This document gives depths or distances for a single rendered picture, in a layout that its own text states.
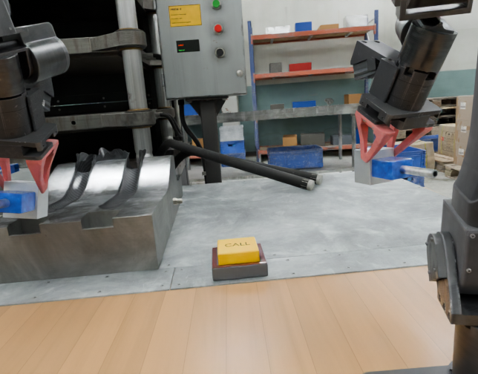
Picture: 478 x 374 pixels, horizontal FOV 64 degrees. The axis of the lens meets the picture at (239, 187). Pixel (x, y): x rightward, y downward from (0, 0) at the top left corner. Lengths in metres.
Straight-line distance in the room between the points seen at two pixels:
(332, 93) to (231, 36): 5.94
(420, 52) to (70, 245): 0.56
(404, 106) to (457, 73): 7.41
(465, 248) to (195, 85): 1.23
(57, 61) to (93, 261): 0.30
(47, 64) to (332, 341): 0.50
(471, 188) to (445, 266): 0.06
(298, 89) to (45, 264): 6.78
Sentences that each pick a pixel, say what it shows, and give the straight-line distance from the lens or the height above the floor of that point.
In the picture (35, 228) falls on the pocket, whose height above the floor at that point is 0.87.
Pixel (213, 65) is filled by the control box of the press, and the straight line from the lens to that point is 1.44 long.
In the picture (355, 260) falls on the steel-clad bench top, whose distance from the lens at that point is 0.62.
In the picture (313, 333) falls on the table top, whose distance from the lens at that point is 0.45.
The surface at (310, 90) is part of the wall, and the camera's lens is 7.27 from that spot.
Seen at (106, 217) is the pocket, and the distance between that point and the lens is 0.66.
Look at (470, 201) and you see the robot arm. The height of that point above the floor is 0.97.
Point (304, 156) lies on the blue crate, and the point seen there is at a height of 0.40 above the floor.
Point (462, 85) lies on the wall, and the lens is 8.03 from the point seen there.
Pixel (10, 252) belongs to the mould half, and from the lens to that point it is 0.68.
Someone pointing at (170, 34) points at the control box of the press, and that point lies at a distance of 1.46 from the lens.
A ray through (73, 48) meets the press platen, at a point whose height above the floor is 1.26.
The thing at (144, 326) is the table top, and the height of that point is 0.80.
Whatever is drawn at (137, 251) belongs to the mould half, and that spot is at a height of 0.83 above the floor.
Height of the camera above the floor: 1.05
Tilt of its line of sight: 13 degrees down
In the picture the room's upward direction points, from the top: 4 degrees counter-clockwise
